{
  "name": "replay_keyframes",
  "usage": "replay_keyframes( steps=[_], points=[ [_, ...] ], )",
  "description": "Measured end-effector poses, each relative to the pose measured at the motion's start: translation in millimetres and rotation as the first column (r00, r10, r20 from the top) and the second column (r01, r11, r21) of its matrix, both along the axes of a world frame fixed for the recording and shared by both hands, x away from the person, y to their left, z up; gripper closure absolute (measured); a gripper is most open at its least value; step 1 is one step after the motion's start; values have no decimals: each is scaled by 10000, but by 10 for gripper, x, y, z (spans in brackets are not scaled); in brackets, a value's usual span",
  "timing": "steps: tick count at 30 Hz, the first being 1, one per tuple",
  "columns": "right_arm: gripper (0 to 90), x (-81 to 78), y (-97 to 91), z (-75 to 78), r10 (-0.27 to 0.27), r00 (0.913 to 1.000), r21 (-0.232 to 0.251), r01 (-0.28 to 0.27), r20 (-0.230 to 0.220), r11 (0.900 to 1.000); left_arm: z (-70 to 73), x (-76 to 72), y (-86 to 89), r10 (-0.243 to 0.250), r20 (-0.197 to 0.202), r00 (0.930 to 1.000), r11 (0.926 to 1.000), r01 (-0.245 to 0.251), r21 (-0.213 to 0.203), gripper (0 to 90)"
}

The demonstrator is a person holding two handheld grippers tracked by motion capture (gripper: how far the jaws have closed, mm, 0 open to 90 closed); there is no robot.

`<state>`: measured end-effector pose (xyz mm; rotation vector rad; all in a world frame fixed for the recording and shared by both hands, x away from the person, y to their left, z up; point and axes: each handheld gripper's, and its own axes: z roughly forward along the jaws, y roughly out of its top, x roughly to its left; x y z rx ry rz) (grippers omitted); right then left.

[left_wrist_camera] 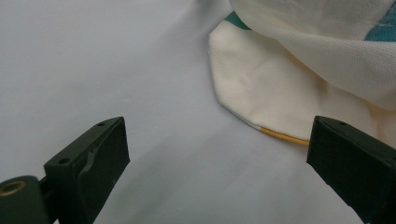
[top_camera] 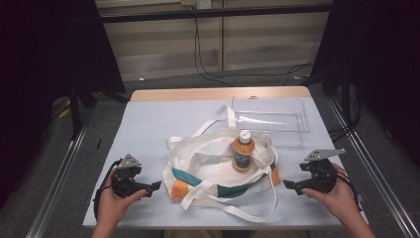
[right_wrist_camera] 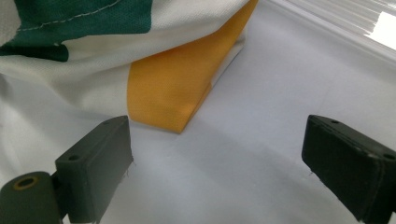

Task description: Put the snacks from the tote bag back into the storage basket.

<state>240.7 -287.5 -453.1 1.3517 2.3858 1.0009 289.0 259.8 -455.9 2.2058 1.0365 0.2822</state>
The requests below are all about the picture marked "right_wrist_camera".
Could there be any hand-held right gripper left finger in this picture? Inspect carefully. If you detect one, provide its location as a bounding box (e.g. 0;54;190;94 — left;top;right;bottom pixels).
54;115;134;224

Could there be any white green yellow cloth garment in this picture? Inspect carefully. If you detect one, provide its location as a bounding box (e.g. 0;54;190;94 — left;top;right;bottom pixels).
0;0;260;181

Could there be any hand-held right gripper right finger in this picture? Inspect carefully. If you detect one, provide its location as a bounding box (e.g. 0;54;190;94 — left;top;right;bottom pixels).
301;114;396;224

